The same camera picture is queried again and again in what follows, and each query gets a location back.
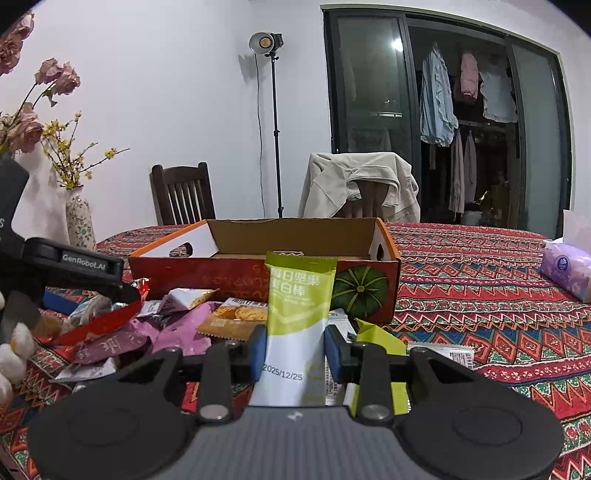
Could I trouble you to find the yellow flower branches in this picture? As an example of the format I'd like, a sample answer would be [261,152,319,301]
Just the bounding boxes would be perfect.
[41,111,129,191]

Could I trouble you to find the dark wooden chair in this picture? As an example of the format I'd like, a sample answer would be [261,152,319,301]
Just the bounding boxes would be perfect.
[150,162,216,225]

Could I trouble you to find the orange cardboard box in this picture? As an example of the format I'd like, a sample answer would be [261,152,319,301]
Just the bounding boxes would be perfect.
[128,218,402,325]

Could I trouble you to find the pink snack packet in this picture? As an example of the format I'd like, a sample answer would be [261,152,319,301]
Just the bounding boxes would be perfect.
[131,301,221,356]

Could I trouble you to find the patterned red tablecloth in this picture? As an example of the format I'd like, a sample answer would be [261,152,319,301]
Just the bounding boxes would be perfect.
[0,222,591,480]

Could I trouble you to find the blue hanging shirt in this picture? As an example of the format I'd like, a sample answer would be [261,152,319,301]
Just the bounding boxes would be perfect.
[420,42,459,147]

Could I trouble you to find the orange cracker snack packet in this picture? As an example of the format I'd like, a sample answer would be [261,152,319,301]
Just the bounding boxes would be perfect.
[197,298,267,341]

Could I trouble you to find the studio light on stand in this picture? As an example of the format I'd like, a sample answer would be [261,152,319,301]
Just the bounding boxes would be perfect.
[249,32,284,219]

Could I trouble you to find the white purple triangular packet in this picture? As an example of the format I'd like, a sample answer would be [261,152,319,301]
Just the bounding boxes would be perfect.
[157,288,216,315]

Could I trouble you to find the white hanging shirt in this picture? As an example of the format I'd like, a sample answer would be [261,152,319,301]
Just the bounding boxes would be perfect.
[480,64,518,123]

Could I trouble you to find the purple tissue pack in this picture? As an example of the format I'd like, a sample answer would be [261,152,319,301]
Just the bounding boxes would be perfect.
[540,242,590,304]

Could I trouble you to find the dark sliding glass door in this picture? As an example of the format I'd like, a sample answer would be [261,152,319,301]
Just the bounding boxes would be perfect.
[324,8,572,238]

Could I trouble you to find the pink hanging garment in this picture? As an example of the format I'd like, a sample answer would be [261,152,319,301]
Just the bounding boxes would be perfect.
[460,52,480,103]

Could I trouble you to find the beige jacket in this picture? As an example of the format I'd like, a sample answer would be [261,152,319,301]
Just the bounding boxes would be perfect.
[298,152,421,223]

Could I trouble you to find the chair with beige jacket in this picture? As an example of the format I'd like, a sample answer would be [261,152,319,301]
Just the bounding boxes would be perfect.
[337,181,389,220]

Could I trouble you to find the red snack wrapper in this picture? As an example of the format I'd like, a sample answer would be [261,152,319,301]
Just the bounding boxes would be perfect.
[34,278,150,346]

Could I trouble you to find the green white nut bar packet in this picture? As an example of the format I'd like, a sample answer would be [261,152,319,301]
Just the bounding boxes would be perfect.
[249,253,337,407]

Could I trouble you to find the floral ceramic vase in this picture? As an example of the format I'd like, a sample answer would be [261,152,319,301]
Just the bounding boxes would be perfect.
[65,186,96,251]

